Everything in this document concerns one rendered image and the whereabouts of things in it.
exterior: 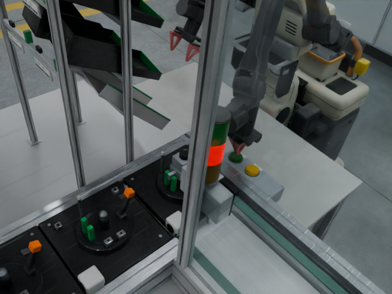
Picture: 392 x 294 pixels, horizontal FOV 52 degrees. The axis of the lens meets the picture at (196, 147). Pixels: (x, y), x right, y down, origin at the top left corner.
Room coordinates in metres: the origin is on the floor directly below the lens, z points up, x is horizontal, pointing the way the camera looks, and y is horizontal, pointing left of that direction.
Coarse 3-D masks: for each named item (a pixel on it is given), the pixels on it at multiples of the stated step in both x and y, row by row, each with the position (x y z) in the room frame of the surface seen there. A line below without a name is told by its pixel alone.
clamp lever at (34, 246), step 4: (36, 240) 0.46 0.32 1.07; (32, 244) 0.44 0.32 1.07; (36, 244) 0.45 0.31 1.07; (40, 244) 0.45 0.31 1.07; (28, 248) 0.44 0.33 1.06; (32, 248) 0.44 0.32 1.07; (36, 248) 0.44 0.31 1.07; (40, 248) 0.45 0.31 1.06; (24, 252) 0.43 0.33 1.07; (28, 252) 0.43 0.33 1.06; (32, 252) 0.43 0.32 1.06; (36, 252) 0.44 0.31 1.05; (32, 256) 0.43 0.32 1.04; (36, 256) 0.44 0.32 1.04; (28, 260) 0.43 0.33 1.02; (32, 260) 0.43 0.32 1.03; (28, 264) 0.43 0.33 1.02; (32, 264) 0.43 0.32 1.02; (28, 268) 0.42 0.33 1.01; (32, 268) 0.43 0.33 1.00
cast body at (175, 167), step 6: (186, 150) 0.77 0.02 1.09; (174, 156) 0.75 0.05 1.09; (180, 156) 0.74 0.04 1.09; (186, 156) 0.74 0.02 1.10; (174, 162) 0.74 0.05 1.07; (180, 162) 0.73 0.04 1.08; (186, 162) 0.73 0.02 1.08; (174, 168) 0.74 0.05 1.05; (180, 168) 0.73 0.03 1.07; (168, 174) 0.72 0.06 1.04; (174, 174) 0.73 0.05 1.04; (180, 174) 0.72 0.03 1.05
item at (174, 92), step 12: (168, 72) 1.48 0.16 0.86; (180, 72) 1.49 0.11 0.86; (192, 72) 1.51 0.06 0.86; (144, 84) 1.37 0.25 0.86; (156, 84) 1.38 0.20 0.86; (168, 84) 1.40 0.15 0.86; (180, 84) 1.41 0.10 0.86; (192, 84) 1.42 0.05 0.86; (156, 96) 1.30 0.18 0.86; (168, 96) 1.31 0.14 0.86; (180, 96) 1.32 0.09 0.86; (192, 96) 1.33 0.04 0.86; (168, 108) 1.23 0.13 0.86; (180, 108) 1.24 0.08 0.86; (192, 108) 1.25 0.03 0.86; (180, 120) 1.17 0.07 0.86
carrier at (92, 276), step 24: (96, 192) 0.69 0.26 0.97; (120, 192) 0.70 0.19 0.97; (72, 216) 0.60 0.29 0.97; (96, 216) 0.59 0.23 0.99; (120, 216) 0.60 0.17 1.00; (144, 216) 0.63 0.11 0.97; (48, 240) 0.53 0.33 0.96; (72, 240) 0.53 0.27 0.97; (96, 240) 0.53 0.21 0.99; (120, 240) 0.53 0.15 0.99; (144, 240) 0.56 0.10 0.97; (168, 240) 0.57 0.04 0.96; (72, 264) 0.47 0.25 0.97; (96, 264) 0.47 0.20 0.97; (120, 264) 0.48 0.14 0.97; (96, 288) 0.42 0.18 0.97
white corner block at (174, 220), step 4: (176, 212) 0.64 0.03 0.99; (180, 212) 0.64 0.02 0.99; (172, 216) 0.62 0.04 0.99; (176, 216) 0.63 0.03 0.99; (180, 216) 0.63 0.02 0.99; (168, 220) 0.61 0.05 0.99; (172, 220) 0.61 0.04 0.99; (176, 220) 0.61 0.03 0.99; (180, 220) 0.61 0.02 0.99; (168, 224) 0.61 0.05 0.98; (172, 224) 0.60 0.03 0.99; (176, 224) 0.60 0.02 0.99; (168, 228) 0.61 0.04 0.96; (172, 228) 0.59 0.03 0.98; (176, 228) 0.59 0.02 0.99; (172, 232) 0.59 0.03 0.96; (176, 232) 0.59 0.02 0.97
